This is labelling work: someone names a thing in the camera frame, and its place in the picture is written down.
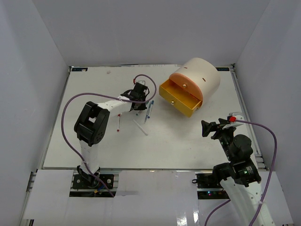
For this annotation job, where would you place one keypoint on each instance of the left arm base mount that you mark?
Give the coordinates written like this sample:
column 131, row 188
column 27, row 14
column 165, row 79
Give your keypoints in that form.
column 80, row 187

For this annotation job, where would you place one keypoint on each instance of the left XDOF logo sticker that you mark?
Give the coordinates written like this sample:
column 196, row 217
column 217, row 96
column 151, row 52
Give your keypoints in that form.
column 79, row 69

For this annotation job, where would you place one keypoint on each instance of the blue cap white marker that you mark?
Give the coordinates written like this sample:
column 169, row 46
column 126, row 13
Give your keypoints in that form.
column 149, row 109

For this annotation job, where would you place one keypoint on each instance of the pink top drawer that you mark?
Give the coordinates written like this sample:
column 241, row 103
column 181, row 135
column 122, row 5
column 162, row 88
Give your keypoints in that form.
column 187, row 84

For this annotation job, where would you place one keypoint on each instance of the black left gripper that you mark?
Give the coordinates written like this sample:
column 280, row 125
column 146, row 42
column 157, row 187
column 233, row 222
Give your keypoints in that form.
column 142, row 107

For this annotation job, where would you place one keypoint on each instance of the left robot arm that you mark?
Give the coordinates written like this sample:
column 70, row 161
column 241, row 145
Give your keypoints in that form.
column 92, row 122

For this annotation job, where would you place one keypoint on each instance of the white pen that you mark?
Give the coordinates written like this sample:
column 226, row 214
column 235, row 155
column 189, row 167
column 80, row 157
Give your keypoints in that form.
column 140, row 127

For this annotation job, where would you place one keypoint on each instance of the cream round drawer cabinet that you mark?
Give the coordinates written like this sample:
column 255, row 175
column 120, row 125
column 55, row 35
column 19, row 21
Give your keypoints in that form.
column 204, row 74

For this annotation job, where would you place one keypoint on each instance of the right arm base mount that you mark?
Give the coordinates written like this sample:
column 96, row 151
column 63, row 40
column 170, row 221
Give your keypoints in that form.
column 207, row 186

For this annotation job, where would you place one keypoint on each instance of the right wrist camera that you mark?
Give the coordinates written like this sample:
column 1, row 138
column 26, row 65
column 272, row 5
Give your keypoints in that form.
column 233, row 120

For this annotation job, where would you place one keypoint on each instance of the dark XDOF logo sticker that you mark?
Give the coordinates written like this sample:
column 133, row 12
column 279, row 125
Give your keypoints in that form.
column 222, row 68

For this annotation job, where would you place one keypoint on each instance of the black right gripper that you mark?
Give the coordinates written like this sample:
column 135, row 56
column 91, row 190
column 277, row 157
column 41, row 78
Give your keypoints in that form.
column 207, row 127

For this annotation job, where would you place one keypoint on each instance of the yellow drawer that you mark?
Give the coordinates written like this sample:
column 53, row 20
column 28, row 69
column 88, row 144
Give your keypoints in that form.
column 180, row 99

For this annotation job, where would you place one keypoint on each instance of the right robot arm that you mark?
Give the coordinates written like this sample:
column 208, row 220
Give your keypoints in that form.
column 239, row 176

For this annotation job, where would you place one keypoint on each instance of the red cap marker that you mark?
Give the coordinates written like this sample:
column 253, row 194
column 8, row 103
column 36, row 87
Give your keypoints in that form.
column 118, row 122

